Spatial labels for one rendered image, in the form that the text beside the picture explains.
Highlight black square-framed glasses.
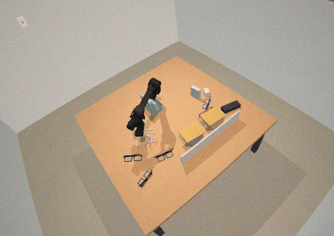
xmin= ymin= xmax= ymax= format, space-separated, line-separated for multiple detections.
xmin=138 ymin=170 xmax=152 ymax=187

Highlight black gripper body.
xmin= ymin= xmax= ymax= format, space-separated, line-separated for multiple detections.
xmin=135 ymin=115 xmax=145 ymax=137

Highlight black-framed clear glasses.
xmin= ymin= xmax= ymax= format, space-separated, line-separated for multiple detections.
xmin=124 ymin=153 xmax=142 ymax=162
xmin=154 ymin=149 xmax=173 ymax=162

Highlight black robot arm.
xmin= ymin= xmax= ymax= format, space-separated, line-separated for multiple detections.
xmin=127 ymin=78 xmax=161 ymax=131

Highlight white curved panel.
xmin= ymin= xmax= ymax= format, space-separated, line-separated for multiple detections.
xmin=181 ymin=110 xmax=240 ymax=164

